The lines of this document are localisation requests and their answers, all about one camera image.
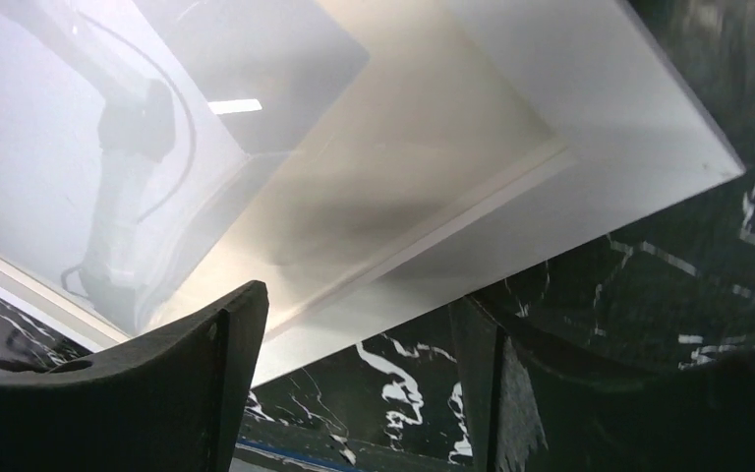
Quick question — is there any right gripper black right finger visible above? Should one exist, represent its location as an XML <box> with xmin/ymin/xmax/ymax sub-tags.
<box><xmin>448</xmin><ymin>298</ymin><xmax>755</xmax><ymax>471</ymax></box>

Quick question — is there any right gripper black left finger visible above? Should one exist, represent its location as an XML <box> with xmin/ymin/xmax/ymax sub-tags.
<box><xmin>0</xmin><ymin>281</ymin><xmax>268</xmax><ymax>471</ymax></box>

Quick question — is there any white picture frame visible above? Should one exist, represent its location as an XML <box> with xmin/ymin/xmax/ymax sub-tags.
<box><xmin>0</xmin><ymin>1</ymin><xmax>742</xmax><ymax>384</ymax></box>

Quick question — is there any clear acrylic frame sheet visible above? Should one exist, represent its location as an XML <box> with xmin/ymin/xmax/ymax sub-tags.
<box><xmin>0</xmin><ymin>1</ymin><xmax>370</xmax><ymax>334</ymax></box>

